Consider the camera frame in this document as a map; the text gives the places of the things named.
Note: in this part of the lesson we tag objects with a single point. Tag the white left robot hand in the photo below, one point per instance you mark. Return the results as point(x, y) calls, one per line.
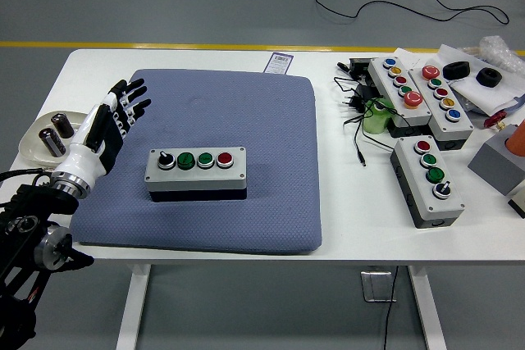
point(82, 157)

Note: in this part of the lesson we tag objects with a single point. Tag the grey four-control button box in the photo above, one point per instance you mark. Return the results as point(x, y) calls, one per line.
point(193, 180)
point(410, 174)

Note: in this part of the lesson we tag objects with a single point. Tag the five-button box, mushroom beside green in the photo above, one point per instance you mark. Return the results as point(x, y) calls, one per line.
point(385, 79)
point(455, 128)

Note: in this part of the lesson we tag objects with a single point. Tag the dark cylindrical capacitor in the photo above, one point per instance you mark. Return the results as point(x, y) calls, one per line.
point(63, 125)
point(51, 142)

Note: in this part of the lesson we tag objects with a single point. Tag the white oval dish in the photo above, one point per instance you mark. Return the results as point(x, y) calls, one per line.
point(30, 149)

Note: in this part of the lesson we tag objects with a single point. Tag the white table leg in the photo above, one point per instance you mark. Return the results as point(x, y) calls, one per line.
point(133, 309)
point(428, 309)

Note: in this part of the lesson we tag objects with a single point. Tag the blue-grey padded mat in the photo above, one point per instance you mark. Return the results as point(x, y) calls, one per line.
point(266, 202)

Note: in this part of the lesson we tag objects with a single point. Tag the purple-edged label card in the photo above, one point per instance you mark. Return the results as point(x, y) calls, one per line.
point(279, 64)

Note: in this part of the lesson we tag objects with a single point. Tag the small black connector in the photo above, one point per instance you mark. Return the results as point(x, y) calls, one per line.
point(343, 67)

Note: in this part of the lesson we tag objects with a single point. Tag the black power adapter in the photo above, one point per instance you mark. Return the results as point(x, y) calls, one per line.
point(365, 92)

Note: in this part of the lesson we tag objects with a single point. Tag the black rectangular device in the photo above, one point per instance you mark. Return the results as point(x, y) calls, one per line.
point(360, 66)

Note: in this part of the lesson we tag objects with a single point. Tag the green plastic cup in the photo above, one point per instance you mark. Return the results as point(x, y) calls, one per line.
point(375, 122)

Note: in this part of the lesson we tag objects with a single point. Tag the metal floor plate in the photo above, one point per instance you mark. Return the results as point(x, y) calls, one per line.
point(371, 288)

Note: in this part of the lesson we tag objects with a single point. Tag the white paper sheet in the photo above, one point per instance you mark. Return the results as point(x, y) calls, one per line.
point(404, 55)

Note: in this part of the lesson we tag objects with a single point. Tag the red knob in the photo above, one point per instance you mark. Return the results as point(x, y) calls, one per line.
point(492, 120)

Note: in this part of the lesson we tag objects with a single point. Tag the grey block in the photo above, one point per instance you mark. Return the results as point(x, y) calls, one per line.
point(494, 165)

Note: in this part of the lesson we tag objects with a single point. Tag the clear bubble wrap bag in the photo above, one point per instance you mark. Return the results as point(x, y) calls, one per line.
point(498, 48)

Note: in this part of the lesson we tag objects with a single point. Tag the orange cylinder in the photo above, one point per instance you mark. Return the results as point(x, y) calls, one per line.
point(518, 139)

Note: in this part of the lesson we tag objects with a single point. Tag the white box with black edge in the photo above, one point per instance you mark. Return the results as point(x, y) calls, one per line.
point(519, 198)

